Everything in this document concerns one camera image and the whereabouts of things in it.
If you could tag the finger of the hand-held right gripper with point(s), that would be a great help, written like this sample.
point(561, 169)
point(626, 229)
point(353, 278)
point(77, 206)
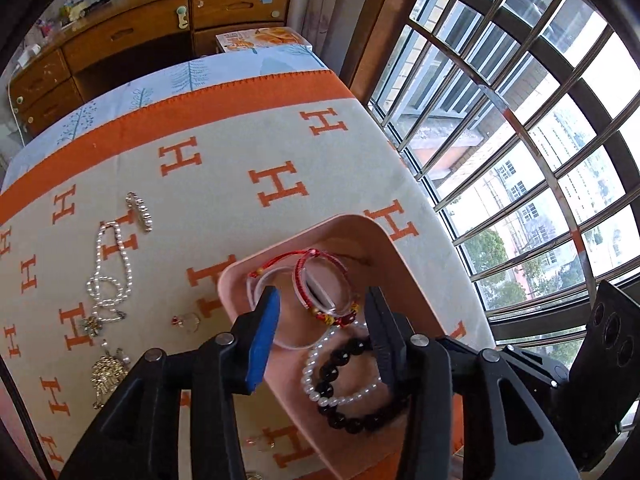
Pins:
point(542, 365)

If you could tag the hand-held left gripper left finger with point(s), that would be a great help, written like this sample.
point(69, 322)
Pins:
point(262, 340)

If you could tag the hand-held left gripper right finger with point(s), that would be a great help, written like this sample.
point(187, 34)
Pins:
point(384, 345)

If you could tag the translucent white bangle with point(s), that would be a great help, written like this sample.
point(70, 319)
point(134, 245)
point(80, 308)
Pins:
point(252, 292)

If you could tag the pink tray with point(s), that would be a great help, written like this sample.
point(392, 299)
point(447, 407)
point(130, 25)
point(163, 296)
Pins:
point(350, 240)

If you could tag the small gold earring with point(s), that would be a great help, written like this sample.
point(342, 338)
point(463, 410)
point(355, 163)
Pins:
point(260, 442)

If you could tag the gold tassel ornament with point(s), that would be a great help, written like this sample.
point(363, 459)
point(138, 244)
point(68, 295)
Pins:
point(107, 372)

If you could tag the silver flower brooch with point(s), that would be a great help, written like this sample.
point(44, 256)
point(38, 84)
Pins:
point(92, 325)

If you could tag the silver rhinestone hair clip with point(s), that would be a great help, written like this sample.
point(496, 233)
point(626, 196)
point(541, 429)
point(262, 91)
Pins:
point(140, 212)

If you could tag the orange patterned blanket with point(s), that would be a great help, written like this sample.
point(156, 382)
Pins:
point(200, 170)

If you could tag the metal window grille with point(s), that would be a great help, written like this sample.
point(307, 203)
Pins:
point(500, 110)

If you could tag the blue tree print bedsheet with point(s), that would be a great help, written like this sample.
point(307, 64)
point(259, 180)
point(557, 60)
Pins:
point(150, 85)

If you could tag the food print cardboard box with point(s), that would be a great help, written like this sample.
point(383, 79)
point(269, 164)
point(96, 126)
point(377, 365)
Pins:
point(260, 39)

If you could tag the green hook sticker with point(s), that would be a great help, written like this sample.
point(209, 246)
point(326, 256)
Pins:
point(182, 17)

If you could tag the wooden desk with drawers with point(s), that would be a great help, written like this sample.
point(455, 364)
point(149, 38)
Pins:
point(125, 35)

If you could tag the pale floral curtain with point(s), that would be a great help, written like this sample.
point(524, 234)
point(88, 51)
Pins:
point(325, 5)

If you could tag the toy car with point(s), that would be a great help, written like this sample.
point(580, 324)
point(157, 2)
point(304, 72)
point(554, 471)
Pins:
point(85, 9)

